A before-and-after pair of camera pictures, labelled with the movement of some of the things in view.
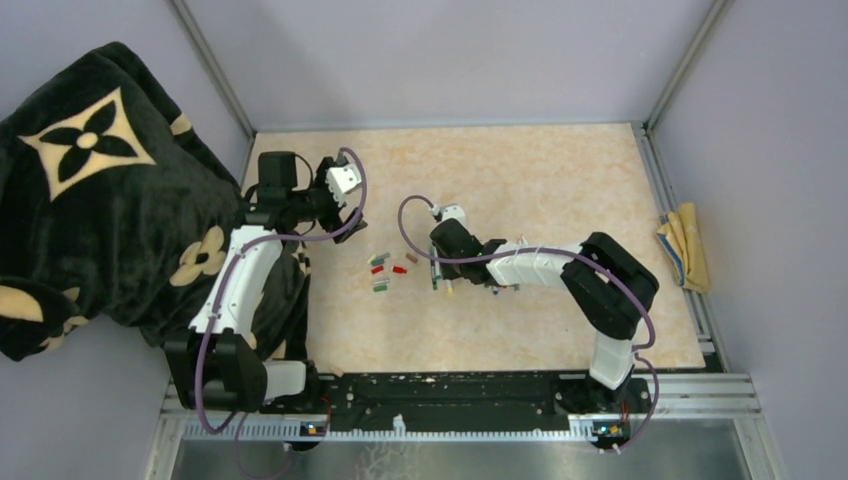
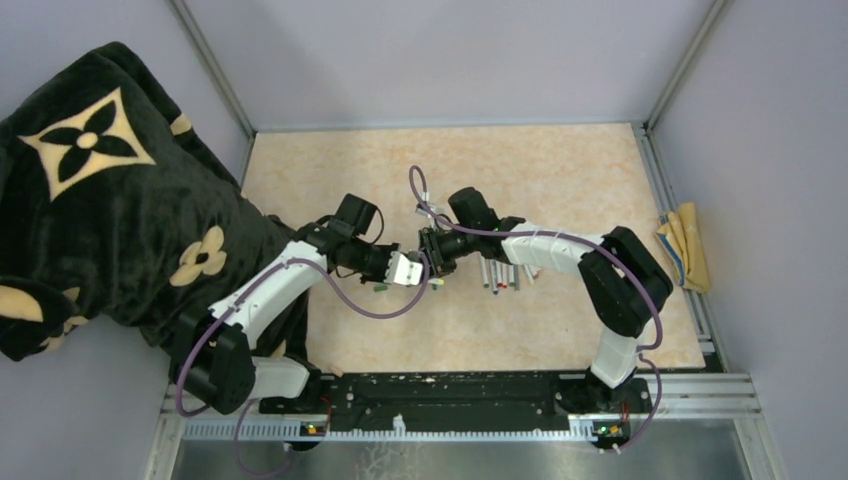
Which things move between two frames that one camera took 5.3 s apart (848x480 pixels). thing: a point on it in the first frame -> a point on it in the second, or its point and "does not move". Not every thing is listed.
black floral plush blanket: [114, 212] does not move
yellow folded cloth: [680, 237] does not move
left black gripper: [333, 216] -> [383, 266]
